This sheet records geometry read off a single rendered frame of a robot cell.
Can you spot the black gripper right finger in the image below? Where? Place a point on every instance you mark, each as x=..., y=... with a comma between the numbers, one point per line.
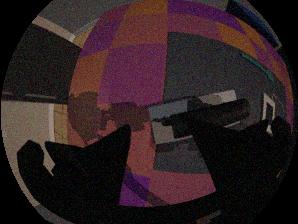
x=223, y=149

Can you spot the dark grey mat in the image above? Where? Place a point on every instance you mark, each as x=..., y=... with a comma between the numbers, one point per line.
x=198, y=66

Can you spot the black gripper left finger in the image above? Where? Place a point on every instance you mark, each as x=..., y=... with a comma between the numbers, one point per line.
x=102, y=163

